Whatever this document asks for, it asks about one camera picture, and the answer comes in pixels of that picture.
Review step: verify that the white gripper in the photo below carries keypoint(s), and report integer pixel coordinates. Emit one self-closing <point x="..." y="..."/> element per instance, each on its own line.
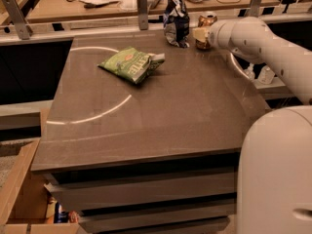
<point x="214" y="33"/>

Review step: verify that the orange LaCroix soda can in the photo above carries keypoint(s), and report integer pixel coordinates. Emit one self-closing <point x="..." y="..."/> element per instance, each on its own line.
<point x="206" y="21"/>

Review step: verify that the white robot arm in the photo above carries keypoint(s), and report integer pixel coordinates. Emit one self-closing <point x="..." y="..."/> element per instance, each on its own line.
<point x="274" y="190"/>

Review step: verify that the blue crumpled chip bag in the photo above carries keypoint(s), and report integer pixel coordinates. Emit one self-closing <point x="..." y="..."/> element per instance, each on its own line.
<point x="176" y="23"/>

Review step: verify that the green chip bag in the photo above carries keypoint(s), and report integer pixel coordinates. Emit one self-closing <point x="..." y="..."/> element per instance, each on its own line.
<point x="132" y="64"/>

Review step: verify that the clear sanitizer bottle left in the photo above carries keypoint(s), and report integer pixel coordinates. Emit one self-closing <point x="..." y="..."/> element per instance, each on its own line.
<point x="250" y="72"/>

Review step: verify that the clear sanitizer bottle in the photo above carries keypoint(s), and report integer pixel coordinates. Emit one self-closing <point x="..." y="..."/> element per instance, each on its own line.
<point x="266" y="75"/>
<point x="250" y="72"/>

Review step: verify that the clear sanitizer bottle right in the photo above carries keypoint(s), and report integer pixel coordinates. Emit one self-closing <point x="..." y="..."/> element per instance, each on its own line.
<point x="266" y="75"/>

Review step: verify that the grey drawer cabinet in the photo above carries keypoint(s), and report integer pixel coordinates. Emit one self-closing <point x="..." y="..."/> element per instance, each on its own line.
<point x="159" y="157"/>

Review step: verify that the items inside cardboard box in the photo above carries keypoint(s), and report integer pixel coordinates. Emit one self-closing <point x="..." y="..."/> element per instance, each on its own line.
<point x="55" y="213"/>

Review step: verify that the cardboard box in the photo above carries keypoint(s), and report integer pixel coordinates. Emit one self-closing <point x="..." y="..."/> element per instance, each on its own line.
<point x="24" y="200"/>

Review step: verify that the metal bracket middle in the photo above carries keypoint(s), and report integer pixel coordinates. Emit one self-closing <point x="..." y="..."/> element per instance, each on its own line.
<point x="142" y="14"/>

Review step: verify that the metal bracket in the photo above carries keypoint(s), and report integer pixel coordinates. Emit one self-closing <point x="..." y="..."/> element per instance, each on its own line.
<point x="256" y="0"/>
<point x="21" y="25"/>
<point x="142" y="14"/>

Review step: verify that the metal bracket right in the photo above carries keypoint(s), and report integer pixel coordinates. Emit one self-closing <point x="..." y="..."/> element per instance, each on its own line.
<point x="256" y="0"/>

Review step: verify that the metal bracket left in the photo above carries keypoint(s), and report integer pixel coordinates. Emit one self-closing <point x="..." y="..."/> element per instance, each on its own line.
<point x="21" y="25"/>

